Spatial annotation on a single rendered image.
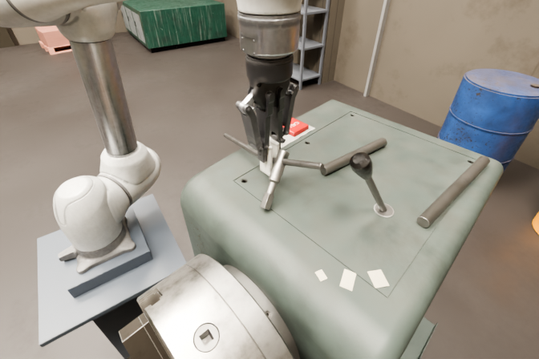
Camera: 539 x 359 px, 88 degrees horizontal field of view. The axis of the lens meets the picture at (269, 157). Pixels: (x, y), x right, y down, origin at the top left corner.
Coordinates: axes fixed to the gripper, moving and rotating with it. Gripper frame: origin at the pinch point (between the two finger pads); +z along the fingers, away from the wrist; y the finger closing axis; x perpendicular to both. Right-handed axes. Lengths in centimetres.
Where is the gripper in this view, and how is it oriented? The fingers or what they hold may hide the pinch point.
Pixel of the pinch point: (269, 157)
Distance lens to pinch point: 55.5
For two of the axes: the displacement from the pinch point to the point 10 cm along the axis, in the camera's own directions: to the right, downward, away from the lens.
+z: 0.0, 8.0, 6.0
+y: -7.2, 4.2, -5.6
